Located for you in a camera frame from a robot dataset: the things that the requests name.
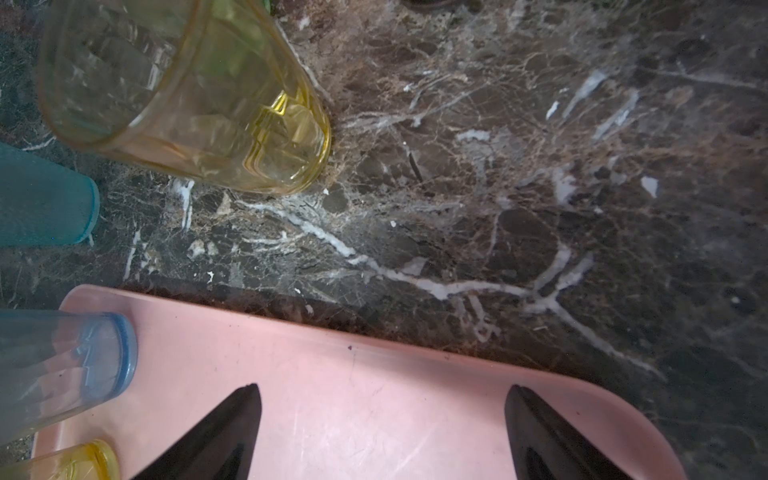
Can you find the clear blue tall glass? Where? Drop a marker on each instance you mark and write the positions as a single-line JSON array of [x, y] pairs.
[[57, 364]]

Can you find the pink tray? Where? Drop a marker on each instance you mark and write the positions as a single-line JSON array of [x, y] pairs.
[[335, 405]]

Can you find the frosted teal glass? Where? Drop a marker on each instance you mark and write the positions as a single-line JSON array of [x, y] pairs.
[[43, 203]]

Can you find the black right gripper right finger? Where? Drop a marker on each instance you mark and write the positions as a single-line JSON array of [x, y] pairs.
[[544, 445]]

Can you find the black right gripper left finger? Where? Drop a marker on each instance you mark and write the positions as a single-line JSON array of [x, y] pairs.
[[220, 446]]

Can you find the tall yellow glass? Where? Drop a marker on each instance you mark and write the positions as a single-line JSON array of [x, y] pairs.
[[94, 460]]

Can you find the short yellow glass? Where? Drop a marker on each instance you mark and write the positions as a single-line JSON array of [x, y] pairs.
[[208, 90]]

